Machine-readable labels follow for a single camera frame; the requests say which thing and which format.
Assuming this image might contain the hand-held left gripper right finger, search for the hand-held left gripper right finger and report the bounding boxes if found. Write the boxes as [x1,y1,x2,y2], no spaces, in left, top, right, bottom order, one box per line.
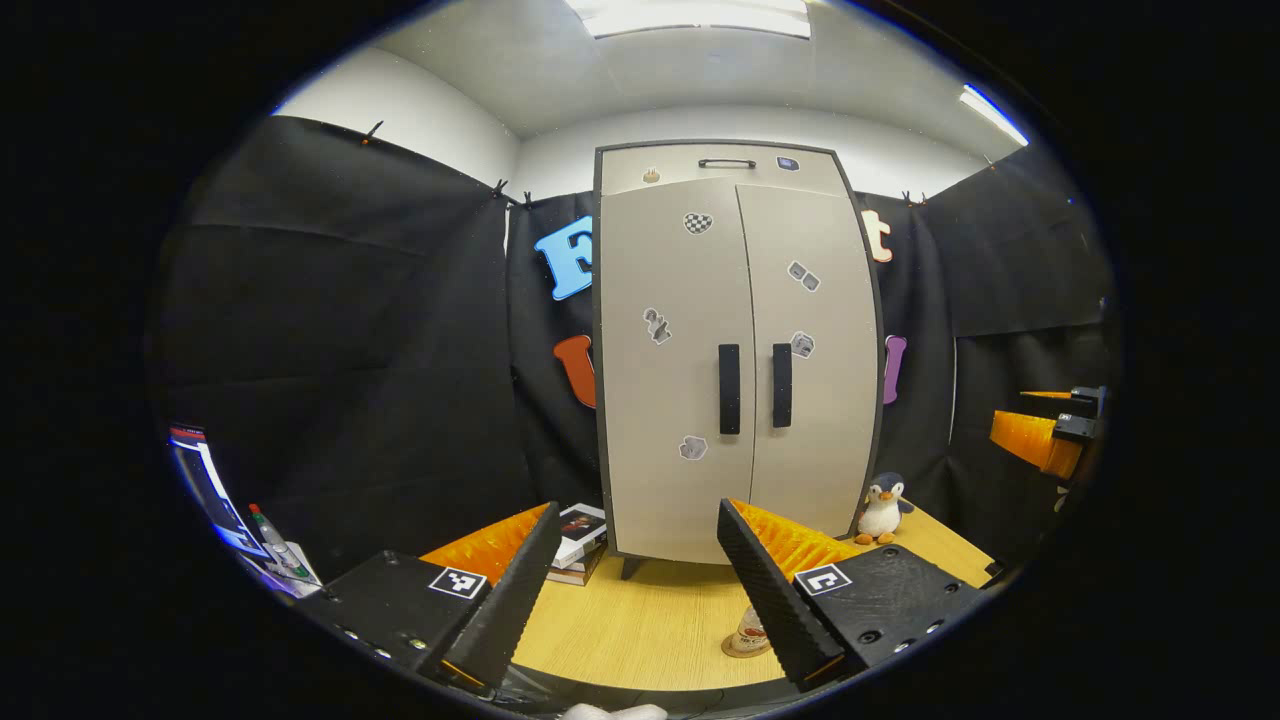
[716,498,987,693]

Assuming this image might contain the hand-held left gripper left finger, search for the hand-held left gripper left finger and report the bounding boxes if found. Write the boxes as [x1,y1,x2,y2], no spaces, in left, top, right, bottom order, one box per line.
[295,501,563,691]

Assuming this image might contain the large ceiling light panel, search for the large ceiling light panel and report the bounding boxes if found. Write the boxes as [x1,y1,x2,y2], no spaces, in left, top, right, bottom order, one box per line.
[565,0,812,40]

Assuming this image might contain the grey cabinet door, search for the grey cabinet door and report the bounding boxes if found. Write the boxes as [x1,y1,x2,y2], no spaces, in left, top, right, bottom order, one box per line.
[737,184,882,541]
[600,178,757,567]

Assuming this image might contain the white covered book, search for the white covered book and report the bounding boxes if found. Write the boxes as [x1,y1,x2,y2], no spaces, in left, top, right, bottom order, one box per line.
[553,503,609,570]

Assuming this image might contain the grey cabinet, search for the grey cabinet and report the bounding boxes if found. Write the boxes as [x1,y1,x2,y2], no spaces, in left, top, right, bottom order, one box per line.
[593,140,887,582]

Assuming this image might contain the narrow ceiling light panel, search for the narrow ceiling light panel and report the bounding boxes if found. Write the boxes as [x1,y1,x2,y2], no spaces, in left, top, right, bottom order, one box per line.
[959,84,1030,147]

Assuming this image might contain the penguin plush toy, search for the penguin plush toy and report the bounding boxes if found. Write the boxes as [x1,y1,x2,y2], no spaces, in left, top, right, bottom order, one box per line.
[854,472,917,547]

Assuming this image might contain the small green capped bottle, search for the small green capped bottle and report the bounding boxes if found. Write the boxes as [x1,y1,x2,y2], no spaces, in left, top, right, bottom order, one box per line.
[247,502,302,577]

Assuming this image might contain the grey cabinet drawer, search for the grey cabinet drawer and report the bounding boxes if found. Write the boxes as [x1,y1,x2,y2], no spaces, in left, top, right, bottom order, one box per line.
[600,147,847,198]

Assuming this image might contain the computer monitor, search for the computer monitor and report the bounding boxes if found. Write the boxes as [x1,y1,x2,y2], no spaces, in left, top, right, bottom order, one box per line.
[167,424,267,560]

